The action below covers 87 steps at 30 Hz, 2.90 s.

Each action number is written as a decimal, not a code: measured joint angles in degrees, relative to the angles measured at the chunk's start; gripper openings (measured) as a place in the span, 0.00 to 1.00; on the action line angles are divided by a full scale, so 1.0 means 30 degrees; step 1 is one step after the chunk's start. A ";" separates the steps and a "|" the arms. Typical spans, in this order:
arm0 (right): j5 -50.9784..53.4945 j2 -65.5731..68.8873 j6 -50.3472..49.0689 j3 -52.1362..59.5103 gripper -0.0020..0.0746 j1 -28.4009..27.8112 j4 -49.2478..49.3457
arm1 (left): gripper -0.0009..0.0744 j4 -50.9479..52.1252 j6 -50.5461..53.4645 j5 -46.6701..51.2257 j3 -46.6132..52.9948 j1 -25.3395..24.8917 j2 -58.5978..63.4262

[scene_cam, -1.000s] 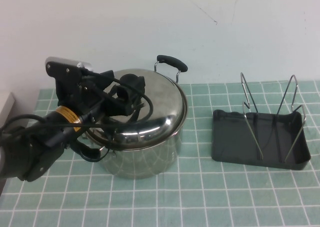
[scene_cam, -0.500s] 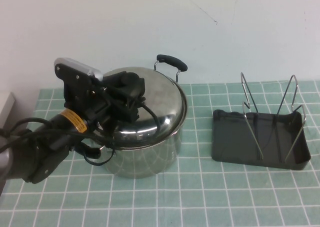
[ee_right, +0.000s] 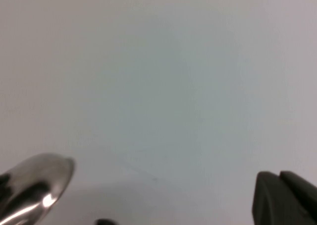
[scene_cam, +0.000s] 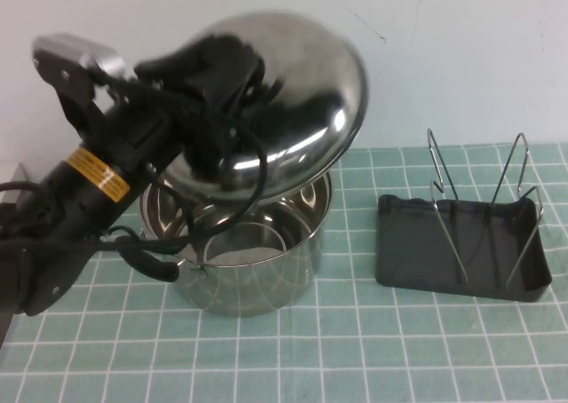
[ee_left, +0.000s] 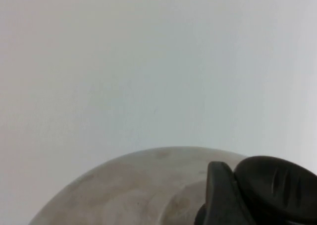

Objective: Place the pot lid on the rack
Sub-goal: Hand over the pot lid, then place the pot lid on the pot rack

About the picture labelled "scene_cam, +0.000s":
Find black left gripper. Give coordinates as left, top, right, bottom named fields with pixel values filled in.
left=135, top=33, right=285, bottom=115

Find stainless steel pot lid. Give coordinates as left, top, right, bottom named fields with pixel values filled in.
left=159, top=8, right=370, bottom=209

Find white box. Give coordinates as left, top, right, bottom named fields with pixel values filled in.
left=0, top=162, right=30, bottom=200

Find green checked tablecloth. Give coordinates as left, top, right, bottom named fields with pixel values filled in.
left=0, top=141, right=568, bottom=403

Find black cable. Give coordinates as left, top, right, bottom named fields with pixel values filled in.
left=95, top=72, right=267, bottom=253

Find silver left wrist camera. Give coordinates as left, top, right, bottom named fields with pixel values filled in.
left=31, top=33, right=128, bottom=83

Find stainless steel pot black handles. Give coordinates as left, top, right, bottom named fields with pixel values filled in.
left=115, top=171, right=334, bottom=319

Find black tray wire lid rack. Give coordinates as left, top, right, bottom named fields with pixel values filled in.
left=375, top=127, right=554, bottom=303

